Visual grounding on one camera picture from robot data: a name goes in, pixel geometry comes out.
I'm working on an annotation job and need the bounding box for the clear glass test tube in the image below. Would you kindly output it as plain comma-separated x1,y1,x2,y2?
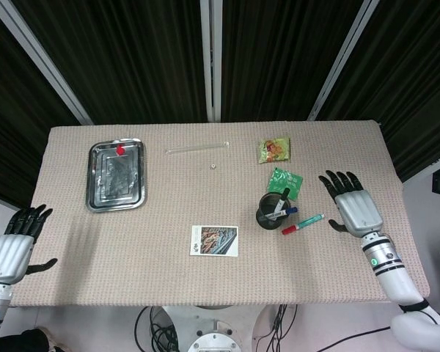
166,141,231,155

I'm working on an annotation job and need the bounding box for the stainless steel tray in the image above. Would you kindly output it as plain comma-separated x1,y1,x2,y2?
85,137,148,213

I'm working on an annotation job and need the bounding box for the photo postcard with white border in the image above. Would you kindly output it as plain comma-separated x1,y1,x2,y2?
188,224,239,257

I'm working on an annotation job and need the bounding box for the black cloth bag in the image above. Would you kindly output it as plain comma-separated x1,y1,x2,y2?
0,328,59,352

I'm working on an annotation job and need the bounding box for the red cap marker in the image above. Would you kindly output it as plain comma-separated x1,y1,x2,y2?
281,213,326,235

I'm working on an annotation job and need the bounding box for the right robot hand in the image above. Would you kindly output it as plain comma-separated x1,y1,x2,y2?
318,169,384,239

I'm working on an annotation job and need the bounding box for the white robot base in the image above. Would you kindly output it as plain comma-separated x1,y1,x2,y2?
157,304,279,352

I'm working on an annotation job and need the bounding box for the black cap marker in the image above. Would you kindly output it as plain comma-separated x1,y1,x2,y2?
265,188,291,221

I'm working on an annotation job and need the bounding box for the green foil packet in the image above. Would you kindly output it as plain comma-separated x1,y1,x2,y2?
266,166,304,202

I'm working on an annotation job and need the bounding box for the black mesh pen holder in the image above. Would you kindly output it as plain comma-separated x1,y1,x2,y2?
255,192,290,233

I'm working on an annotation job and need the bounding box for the long black cable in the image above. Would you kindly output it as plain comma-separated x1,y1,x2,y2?
315,326,394,352

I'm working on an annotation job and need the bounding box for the grey metal frame post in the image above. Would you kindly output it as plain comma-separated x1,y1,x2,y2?
307,0,381,121
199,0,224,123
0,0,95,125

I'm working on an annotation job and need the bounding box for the yellow green snack packet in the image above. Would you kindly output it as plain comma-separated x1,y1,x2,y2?
257,136,292,165

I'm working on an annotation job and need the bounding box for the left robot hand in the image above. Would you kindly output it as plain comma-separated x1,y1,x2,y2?
0,204,59,285

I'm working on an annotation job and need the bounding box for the beige woven tablecloth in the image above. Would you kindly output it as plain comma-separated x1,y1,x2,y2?
12,119,432,308

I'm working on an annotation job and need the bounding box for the black pleated curtain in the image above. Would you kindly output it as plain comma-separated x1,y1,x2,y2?
0,0,440,206

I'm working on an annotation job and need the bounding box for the blue cap marker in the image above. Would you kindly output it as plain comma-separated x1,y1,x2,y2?
265,207,298,222

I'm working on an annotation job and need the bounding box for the black cable bundle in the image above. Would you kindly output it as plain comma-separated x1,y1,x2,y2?
134,306,180,352
254,304,298,352

